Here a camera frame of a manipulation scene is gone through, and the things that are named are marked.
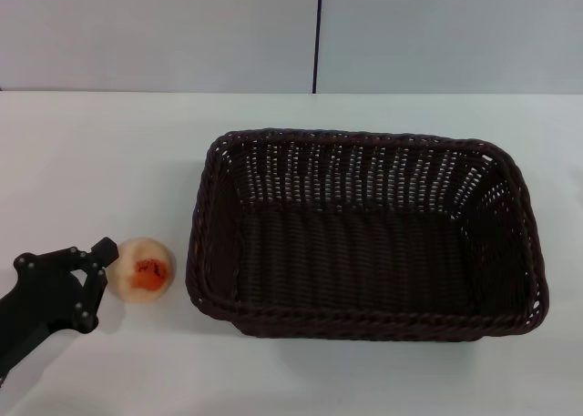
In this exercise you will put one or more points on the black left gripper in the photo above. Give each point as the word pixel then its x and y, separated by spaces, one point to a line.
pixel 41 293

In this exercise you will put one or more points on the round bun with orange filling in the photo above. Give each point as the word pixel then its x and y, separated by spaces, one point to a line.
pixel 143 275

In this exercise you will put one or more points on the dark brown woven basket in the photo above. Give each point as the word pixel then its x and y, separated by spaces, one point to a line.
pixel 364 261

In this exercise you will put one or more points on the black vertical wall strip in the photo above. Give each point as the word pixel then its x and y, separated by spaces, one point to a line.
pixel 317 33

